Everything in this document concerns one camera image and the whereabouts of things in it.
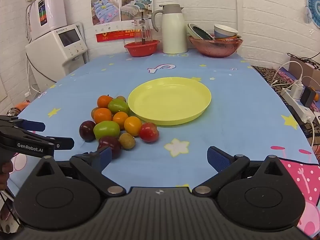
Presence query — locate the red plastic basket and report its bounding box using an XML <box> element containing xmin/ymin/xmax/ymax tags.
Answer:
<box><xmin>124</xmin><ymin>39</ymin><xmax>160</xmax><ymax>57</ymax></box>

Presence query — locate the person's left hand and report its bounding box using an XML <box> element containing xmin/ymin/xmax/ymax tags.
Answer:
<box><xmin>0</xmin><ymin>161</ymin><xmax>13</xmax><ymax>191</ymax></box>

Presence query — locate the yellow-orange oval fruit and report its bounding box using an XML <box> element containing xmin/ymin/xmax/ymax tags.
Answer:
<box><xmin>124</xmin><ymin>116</ymin><xmax>143</xmax><ymax>137</ymax></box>

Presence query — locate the blue round wall decoration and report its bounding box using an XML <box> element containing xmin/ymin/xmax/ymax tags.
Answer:
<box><xmin>305</xmin><ymin>0</ymin><xmax>320</xmax><ymax>27</ymax></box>

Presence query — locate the orange tangerine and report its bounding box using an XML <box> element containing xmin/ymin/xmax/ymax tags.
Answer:
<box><xmin>112</xmin><ymin>112</ymin><xmax>129</xmax><ymax>130</ymax></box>
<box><xmin>97</xmin><ymin>94</ymin><xmax>114</xmax><ymax>109</ymax></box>
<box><xmin>94</xmin><ymin>108</ymin><xmax>113</xmax><ymax>124</ymax></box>

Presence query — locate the white water purifier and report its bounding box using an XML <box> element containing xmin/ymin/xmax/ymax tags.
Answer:
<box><xmin>29</xmin><ymin>0</ymin><xmax>67</xmax><ymax>40</ymax></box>

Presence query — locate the black cable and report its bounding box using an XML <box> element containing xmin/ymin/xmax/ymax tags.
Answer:
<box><xmin>287</xmin><ymin>52</ymin><xmax>320</xmax><ymax>70</ymax></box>

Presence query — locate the wall poster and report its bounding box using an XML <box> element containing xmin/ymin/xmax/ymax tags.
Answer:
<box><xmin>90</xmin><ymin>0</ymin><xmax>157</xmax><ymax>43</ymax></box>

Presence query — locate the dark patterned cloth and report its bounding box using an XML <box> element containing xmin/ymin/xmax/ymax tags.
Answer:
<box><xmin>251</xmin><ymin>65</ymin><xmax>320</xmax><ymax>140</ymax></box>

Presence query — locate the white and blue bowl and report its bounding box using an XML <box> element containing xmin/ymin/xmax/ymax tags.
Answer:
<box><xmin>214</xmin><ymin>24</ymin><xmax>239</xmax><ymax>39</ymax></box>

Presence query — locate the white machine with screen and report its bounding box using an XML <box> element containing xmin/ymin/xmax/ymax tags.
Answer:
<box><xmin>25</xmin><ymin>23</ymin><xmax>88</xmax><ymax>92</ymax></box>

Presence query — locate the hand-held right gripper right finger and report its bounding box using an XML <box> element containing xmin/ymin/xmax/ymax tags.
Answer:
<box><xmin>192</xmin><ymin>146</ymin><xmax>284</xmax><ymax>197</ymax></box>

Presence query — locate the white charger cable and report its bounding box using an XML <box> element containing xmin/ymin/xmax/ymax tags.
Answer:
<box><xmin>271</xmin><ymin>60</ymin><xmax>304</xmax><ymax>89</ymax></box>

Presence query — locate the blue printed tablecloth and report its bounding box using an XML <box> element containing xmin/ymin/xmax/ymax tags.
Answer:
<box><xmin>9</xmin><ymin>48</ymin><xmax>320</xmax><ymax>238</ymax></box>

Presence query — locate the red apple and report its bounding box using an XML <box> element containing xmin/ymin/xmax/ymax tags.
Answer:
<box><xmin>139</xmin><ymin>122</ymin><xmax>160</xmax><ymax>143</ymax></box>

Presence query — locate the clear glass pitcher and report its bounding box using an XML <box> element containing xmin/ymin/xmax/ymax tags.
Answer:
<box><xmin>133</xmin><ymin>17</ymin><xmax>153</xmax><ymax>46</ymax></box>

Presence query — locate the orange plastic object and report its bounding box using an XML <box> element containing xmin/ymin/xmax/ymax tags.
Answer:
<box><xmin>14</xmin><ymin>100</ymin><xmax>32</xmax><ymax>113</ymax></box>

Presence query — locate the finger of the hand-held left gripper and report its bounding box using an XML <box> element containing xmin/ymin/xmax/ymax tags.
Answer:
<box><xmin>37</xmin><ymin>135</ymin><xmax>75</xmax><ymax>150</ymax></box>
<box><xmin>18</xmin><ymin>119</ymin><xmax>46</xmax><ymax>132</ymax></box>

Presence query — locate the white charger plug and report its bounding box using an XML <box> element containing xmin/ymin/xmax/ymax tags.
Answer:
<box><xmin>290</xmin><ymin>80</ymin><xmax>304</xmax><ymax>100</ymax></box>

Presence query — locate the colourful rimmed bowl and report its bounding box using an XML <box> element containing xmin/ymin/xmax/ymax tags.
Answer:
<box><xmin>215</xmin><ymin>35</ymin><xmax>242</xmax><ymax>42</ymax></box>

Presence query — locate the grey purifier hose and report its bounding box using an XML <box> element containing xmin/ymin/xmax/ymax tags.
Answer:
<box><xmin>25</xmin><ymin>1</ymin><xmax>34</xmax><ymax>40</ymax></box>

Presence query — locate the dark purple plum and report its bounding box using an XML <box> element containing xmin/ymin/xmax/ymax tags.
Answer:
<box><xmin>79</xmin><ymin>120</ymin><xmax>97</xmax><ymax>140</ymax></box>
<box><xmin>98</xmin><ymin>136</ymin><xmax>122</xmax><ymax>159</ymax></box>

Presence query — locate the white thermos jug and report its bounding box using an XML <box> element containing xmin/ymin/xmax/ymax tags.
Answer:
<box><xmin>151</xmin><ymin>4</ymin><xmax>188</xmax><ymax>54</ymax></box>

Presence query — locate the yellow plastic plate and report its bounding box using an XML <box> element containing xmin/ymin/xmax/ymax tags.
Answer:
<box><xmin>127</xmin><ymin>77</ymin><xmax>212</xmax><ymax>126</ymax></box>

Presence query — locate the cardboard box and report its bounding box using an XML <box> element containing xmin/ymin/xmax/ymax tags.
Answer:
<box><xmin>289</xmin><ymin>56</ymin><xmax>320</xmax><ymax>92</ymax></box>

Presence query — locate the white power strip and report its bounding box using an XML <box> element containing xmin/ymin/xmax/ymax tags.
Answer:
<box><xmin>280</xmin><ymin>89</ymin><xmax>317</xmax><ymax>123</ymax></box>

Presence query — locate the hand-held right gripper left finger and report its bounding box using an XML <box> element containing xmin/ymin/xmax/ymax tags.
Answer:
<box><xmin>35</xmin><ymin>146</ymin><xmax>127</xmax><ymax>197</ymax></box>

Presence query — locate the black power adapter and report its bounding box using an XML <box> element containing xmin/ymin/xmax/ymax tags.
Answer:
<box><xmin>300</xmin><ymin>86</ymin><xmax>317</xmax><ymax>108</ymax></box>

